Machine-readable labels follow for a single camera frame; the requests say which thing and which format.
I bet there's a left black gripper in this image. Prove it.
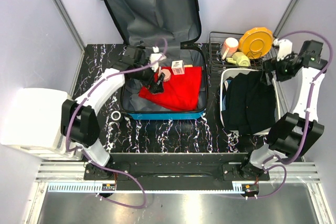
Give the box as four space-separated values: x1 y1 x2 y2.
134 58 165 94

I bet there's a red garment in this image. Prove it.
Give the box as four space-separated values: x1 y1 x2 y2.
139 67 202 111

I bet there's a black garment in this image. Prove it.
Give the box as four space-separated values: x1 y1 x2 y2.
221 71 276 135

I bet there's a blue cotton shirt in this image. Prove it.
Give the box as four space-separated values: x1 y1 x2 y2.
222 80 231 111

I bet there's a blue cartoon fish suitcase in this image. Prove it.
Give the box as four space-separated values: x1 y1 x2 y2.
102 0 208 120

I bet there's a pink round cosmetic item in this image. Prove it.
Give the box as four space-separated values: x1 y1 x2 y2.
159 68 172 82

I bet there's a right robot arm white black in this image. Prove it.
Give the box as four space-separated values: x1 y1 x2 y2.
238 39 329 180

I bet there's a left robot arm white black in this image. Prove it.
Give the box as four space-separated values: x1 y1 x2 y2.
60 46 167 180

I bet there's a small white pink box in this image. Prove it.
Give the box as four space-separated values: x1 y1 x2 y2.
171 60 185 75

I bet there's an orange round plate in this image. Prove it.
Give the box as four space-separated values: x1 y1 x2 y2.
238 27 274 60

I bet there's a light green cup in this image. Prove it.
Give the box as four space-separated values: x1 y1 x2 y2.
226 51 250 67

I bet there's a white rectangular plastic basin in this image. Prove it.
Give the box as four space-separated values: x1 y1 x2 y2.
219 68 280 136

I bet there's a pink plastic cup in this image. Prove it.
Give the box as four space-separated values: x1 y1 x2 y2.
220 37 239 60

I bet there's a black marbled table mat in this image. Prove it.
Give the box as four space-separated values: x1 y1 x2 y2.
72 42 292 154

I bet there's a white drawer organizer box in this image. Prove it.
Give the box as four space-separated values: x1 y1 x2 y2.
1 88 82 161

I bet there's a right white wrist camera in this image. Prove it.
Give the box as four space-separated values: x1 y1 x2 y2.
272 38 292 61

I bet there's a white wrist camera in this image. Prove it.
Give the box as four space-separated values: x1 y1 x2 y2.
272 38 292 61
149 46 167 72

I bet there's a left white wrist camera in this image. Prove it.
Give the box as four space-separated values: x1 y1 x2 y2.
149 46 167 72

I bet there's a black wire dish rack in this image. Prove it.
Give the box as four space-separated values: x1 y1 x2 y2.
208 31 278 71

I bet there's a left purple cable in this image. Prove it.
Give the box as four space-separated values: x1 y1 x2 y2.
65 37 169 209

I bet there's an aluminium rail frame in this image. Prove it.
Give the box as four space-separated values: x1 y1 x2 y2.
35 161 320 194

